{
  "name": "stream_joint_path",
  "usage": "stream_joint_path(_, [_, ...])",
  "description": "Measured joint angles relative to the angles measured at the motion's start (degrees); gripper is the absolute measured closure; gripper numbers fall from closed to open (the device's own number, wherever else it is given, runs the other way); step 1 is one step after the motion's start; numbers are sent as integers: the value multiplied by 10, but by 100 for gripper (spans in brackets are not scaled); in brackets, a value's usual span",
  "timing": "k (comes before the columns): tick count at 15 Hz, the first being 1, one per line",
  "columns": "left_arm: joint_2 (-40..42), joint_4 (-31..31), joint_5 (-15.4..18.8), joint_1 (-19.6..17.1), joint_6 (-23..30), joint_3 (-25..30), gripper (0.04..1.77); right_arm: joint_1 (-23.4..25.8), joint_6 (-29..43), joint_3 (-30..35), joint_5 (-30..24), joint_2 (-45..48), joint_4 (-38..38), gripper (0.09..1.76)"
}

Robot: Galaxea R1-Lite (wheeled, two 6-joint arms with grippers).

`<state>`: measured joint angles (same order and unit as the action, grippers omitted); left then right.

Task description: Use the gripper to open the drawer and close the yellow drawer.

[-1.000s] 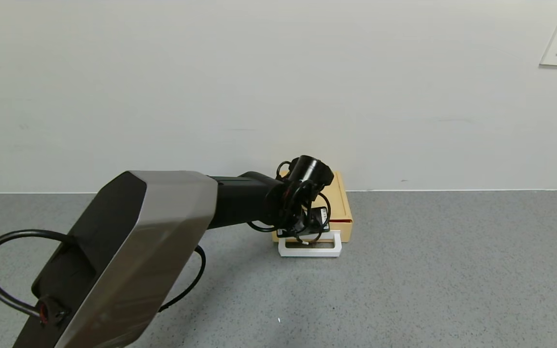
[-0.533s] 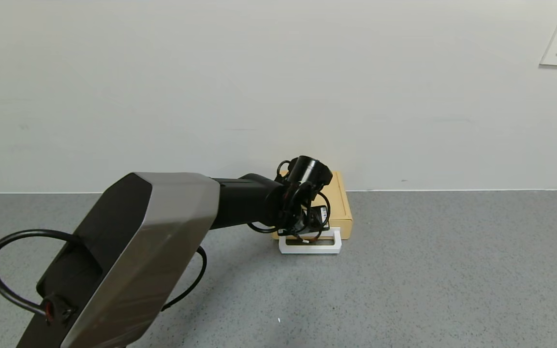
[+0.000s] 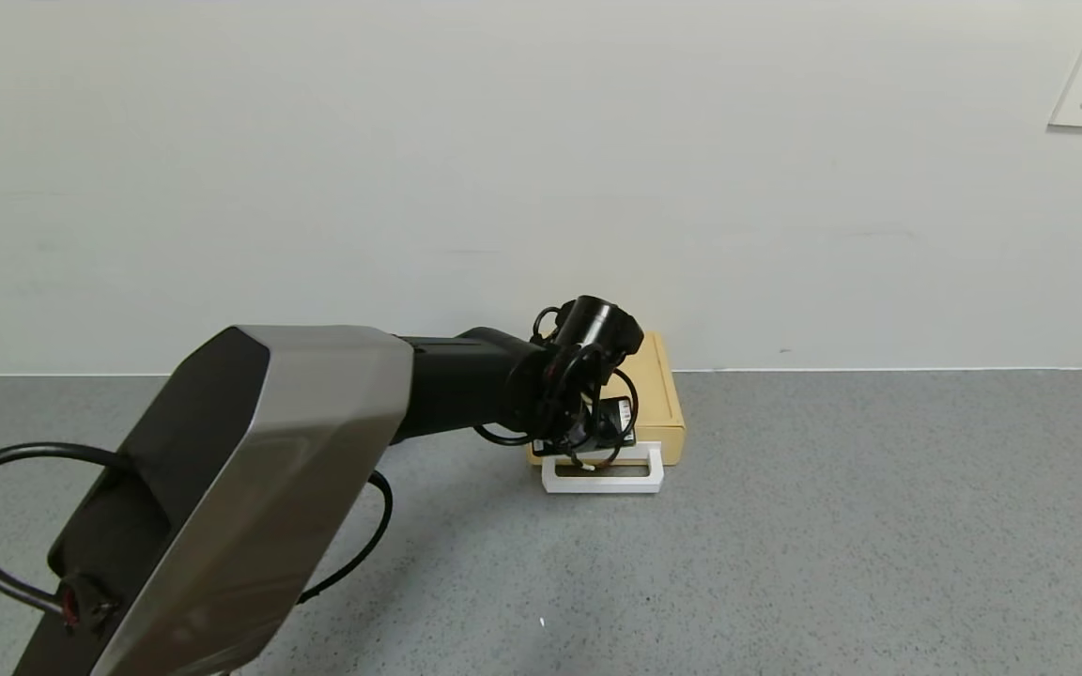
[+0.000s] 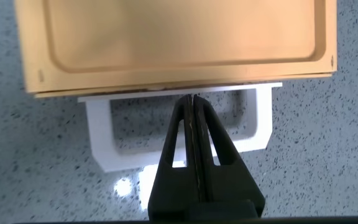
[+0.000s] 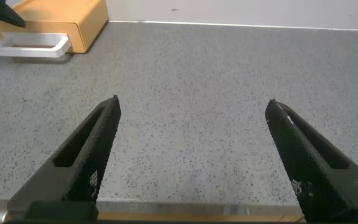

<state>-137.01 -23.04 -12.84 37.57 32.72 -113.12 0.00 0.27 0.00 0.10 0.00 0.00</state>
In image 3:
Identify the yellow drawer with white handle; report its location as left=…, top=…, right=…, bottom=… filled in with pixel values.
left=527, top=427, right=687, bottom=495

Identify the yellow drawer cabinet case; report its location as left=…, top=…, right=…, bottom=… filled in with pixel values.
left=527, top=330, right=687, bottom=442

